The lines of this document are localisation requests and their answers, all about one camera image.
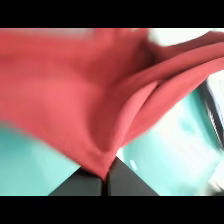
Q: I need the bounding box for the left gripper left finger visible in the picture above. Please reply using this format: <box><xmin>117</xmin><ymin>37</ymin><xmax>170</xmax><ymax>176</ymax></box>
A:
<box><xmin>48</xmin><ymin>166</ymin><xmax>104</xmax><ymax>197</ymax></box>

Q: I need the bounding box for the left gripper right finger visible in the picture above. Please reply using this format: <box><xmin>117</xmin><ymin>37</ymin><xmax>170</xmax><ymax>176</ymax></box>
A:
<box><xmin>105</xmin><ymin>156</ymin><xmax>159</xmax><ymax>197</ymax></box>

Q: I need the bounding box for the red T-shirt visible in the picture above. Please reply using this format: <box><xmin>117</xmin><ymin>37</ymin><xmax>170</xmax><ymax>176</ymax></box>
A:
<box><xmin>0</xmin><ymin>28</ymin><xmax>224</xmax><ymax>181</ymax></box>

